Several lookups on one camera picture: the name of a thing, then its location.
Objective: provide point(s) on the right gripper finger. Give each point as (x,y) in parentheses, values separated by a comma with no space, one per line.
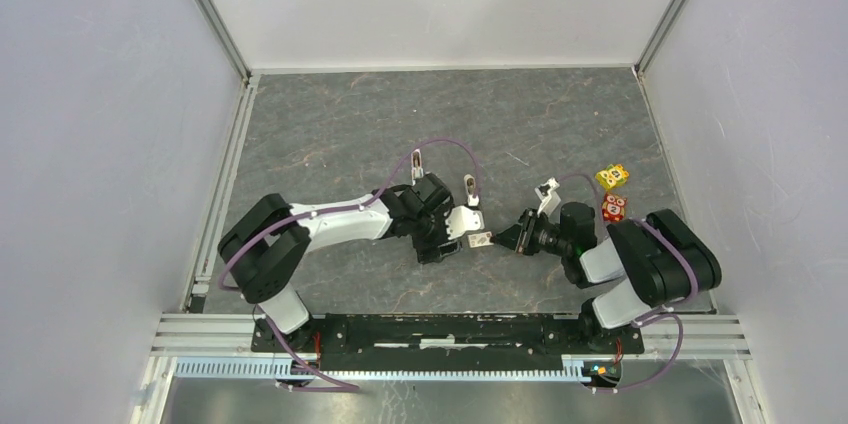
(511,243)
(513,233)

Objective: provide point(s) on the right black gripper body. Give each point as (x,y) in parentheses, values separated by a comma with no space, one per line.
(534,231)

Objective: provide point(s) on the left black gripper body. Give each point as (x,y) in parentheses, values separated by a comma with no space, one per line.
(426,242)

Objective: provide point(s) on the beige stapler base half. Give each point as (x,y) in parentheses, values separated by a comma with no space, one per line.
(471,189)

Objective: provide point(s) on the white stapler top half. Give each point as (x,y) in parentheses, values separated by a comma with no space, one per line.
(417,171)

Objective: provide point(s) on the white staple box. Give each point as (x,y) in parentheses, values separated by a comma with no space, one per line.
(481,239)

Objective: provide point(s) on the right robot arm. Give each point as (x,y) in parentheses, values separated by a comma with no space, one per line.
(655,263)

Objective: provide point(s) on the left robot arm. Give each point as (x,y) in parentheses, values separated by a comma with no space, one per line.
(264,248)

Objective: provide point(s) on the red toy block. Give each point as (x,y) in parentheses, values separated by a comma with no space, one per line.
(613,207)

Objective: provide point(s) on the yellow toy block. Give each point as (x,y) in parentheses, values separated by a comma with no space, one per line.
(612,177)

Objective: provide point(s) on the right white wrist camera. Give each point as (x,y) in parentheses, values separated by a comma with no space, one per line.
(548,196)

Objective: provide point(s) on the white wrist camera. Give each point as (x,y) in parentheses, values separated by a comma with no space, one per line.
(548,196)
(463,220)

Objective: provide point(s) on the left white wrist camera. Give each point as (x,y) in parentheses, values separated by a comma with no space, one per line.
(463,220)

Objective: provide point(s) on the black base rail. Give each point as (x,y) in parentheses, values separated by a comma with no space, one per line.
(456,342)

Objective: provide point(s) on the right aluminium frame post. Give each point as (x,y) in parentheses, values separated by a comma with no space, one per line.
(664,26)

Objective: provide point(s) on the aluminium frame post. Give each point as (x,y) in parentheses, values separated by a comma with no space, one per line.
(224,38)
(664,26)

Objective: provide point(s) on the left aluminium frame post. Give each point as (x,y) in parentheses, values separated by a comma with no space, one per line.
(224,38)

